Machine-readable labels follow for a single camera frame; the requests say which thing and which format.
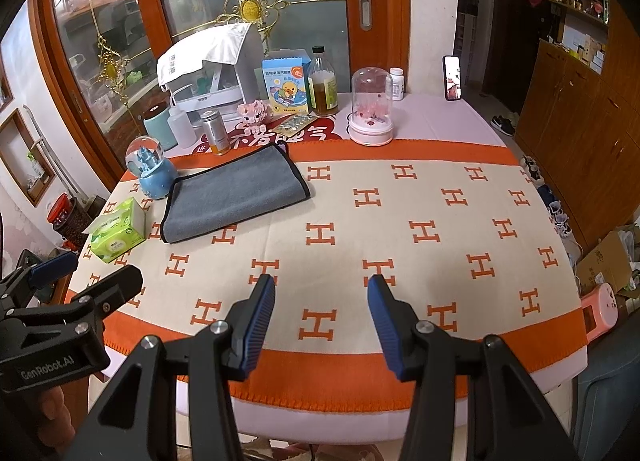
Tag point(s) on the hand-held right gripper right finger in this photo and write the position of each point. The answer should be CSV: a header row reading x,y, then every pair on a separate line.
x,y
386,321

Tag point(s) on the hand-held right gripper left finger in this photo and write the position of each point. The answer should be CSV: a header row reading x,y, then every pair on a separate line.
x,y
256,321

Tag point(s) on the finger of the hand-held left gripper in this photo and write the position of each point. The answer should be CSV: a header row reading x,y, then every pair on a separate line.
x,y
112,286
55,265

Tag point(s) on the grey towel with black edge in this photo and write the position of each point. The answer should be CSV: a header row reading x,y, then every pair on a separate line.
x,y
230,191

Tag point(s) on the person's left hand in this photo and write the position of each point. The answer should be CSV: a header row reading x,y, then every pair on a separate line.
x,y
59,416

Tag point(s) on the red lidded jar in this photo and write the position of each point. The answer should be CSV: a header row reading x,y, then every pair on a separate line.
x,y
65,218

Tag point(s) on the green tissue pack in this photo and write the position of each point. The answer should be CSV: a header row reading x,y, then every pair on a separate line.
x,y
117,233

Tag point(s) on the cream and orange printed blanket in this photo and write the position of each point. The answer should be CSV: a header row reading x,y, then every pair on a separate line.
x,y
400,241

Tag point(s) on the blue snow globe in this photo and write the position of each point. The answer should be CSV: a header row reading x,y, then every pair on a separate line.
x,y
152,171

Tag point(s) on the mint green cylinder appliance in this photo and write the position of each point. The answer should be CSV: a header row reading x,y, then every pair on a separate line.
x,y
159,127

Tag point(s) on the white squeeze bottle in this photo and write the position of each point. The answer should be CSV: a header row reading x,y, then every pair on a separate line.
x,y
181,126

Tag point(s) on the silver and orange can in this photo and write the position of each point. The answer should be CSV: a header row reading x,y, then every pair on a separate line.
x,y
215,133

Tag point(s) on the blister pill pack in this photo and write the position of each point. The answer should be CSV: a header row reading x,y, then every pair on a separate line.
x,y
297,125

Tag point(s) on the white and blue sneaker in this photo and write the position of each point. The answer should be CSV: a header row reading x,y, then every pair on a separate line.
x,y
559,213

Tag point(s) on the pink block pig toy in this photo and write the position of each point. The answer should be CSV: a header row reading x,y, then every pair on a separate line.
x,y
254,113

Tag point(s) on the white and dark sneaker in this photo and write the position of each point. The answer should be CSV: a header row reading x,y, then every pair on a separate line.
x,y
531,168

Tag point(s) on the pink stool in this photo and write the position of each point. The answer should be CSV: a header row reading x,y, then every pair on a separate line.
x,y
597,313

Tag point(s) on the pink glass dome ornament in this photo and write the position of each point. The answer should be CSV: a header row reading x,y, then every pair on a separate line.
x,y
371,106

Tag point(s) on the cardboard box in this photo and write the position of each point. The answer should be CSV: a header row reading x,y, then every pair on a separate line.
x,y
602,256

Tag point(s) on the black sneaker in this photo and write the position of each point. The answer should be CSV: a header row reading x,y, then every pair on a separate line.
x,y
504,125

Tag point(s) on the teal seat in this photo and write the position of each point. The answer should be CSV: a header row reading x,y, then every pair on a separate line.
x,y
607,391

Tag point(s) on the blue box with duck print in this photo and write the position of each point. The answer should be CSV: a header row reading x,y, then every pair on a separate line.
x,y
286,88

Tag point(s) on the white pill bottle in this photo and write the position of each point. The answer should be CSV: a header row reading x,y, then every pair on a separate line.
x,y
396,85

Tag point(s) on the glass bottle with yellow label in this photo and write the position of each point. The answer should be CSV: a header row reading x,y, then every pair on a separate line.
x,y
322,88

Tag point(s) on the white dish rack with cover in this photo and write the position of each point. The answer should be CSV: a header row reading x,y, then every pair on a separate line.
x,y
250,71

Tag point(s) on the white cloth cover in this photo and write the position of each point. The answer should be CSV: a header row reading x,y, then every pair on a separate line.
x,y
205,53

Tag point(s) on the smartphone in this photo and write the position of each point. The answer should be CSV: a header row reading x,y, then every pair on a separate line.
x,y
452,78

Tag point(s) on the wooden cabinet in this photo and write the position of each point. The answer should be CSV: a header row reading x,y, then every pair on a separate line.
x,y
575,131

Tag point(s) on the wooden framed glass door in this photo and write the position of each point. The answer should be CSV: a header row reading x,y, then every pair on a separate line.
x,y
380,41

